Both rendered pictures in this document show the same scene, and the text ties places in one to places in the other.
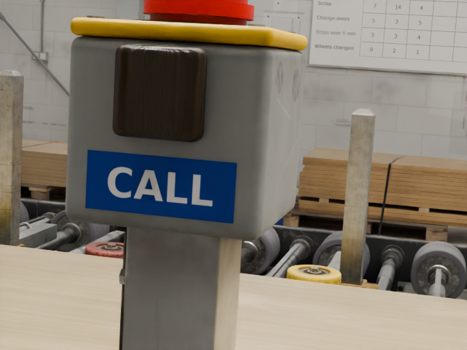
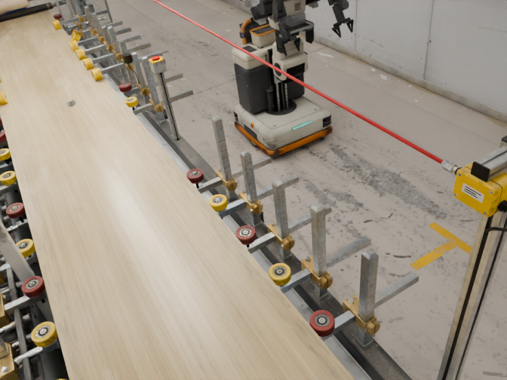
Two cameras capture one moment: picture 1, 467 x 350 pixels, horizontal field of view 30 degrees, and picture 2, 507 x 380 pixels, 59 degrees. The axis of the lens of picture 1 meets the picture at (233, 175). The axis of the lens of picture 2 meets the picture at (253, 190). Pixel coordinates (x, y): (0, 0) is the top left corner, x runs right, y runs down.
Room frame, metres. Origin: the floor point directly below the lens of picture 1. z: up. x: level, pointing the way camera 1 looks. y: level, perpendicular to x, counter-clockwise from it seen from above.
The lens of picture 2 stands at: (1.51, 2.20, 2.14)
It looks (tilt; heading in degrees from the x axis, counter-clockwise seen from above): 38 degrees down; 231
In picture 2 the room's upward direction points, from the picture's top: 8 degrees counter-clockwise
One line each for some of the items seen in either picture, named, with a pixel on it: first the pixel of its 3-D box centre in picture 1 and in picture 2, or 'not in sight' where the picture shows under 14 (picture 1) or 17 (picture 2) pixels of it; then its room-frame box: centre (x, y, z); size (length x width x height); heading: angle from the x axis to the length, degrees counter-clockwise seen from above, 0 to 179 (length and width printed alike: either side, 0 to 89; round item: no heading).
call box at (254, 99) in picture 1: (192, 131); (158, 65); (0.32, 0.02, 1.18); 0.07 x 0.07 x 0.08; 76
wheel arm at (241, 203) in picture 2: not in sight; (258, 196); (0.50, 0.95, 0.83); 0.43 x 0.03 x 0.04; 166
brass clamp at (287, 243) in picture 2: not in sight; (281, 236); (0.61, 1.20, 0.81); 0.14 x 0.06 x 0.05; 76
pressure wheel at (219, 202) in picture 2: not in sight; (219, 209); (0.69, 0.90, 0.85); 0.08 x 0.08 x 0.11
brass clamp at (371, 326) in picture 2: not in sight; (361, 315); (0.72, 1.69, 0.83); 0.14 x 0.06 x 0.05; 76
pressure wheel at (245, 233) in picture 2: not in sight; (247, 241); (0.75, 1.15, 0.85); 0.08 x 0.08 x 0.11
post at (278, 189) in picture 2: not in sight; (282, 227); (0.61, 1.22, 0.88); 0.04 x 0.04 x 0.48; 76
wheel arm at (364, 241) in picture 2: not in sight; (324, 264); (0.61, 1.44, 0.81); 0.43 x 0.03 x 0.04; 166
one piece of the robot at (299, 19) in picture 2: not in sight; (293, 32); (-0.81, 0.00, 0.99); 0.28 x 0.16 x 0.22; 166
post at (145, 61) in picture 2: not in sight; (153, 93); (0.26, -0.24, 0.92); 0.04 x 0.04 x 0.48; 76
